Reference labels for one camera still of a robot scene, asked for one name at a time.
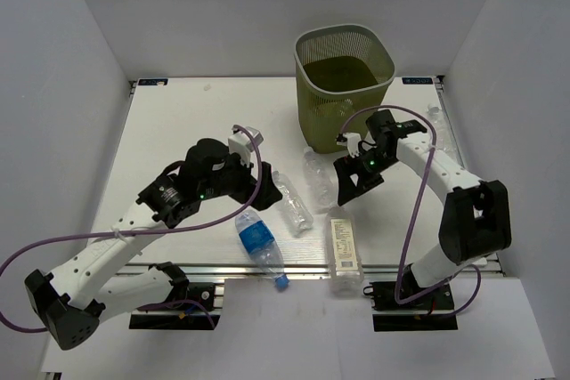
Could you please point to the left blue table sticker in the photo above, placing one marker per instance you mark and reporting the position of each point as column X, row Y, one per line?
column 152, row 82

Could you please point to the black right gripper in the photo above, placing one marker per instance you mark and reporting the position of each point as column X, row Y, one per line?
column 345, row 169

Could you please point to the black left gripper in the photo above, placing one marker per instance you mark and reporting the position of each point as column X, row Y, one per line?
column 267, row 193

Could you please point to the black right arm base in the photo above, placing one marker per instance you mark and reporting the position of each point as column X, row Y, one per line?
column 430, row 313

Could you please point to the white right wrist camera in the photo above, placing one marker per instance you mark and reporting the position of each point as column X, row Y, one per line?
column 352, row 143

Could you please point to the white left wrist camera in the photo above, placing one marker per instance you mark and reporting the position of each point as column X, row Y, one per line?
column 240, row 144

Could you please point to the clear bottle white cap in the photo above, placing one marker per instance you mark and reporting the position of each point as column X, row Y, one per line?
column 334, row 110

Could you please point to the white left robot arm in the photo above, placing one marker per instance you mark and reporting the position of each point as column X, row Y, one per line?
column 75, row 298

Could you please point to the olive green mesh bin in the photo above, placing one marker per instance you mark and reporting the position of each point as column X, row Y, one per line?
column 340, row 70

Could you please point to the blue table sticker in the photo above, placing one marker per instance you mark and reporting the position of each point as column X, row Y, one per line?
column 417, row 80
column 152, row 82

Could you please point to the clear crumpled bottle centre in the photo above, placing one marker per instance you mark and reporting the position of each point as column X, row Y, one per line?
column 318, row 180

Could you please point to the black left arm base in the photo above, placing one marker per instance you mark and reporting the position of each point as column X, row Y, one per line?
column 200, row 310

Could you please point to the blue label water bottle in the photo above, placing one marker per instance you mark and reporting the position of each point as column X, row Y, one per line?
column 262, row 248

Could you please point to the aluminium table front rail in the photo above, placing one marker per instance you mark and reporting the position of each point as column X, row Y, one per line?
column 492, row 267

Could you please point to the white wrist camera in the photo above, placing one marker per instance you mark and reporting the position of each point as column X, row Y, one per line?
column 352, row 143
column 240, row 144

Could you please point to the right blue table sticker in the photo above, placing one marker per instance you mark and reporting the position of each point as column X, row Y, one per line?
column 417, row 80

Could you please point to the square bottle yellow label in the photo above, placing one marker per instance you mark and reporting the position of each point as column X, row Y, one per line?
column 344, row 262

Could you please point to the clear bottle far right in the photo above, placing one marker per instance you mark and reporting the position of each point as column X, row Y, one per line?
column 443, row 132

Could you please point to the clear crumpled bottle centre-left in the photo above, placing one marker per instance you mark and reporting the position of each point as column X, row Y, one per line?
column 292, row 207

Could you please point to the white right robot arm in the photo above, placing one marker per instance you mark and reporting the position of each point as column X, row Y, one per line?
column 475, row 221

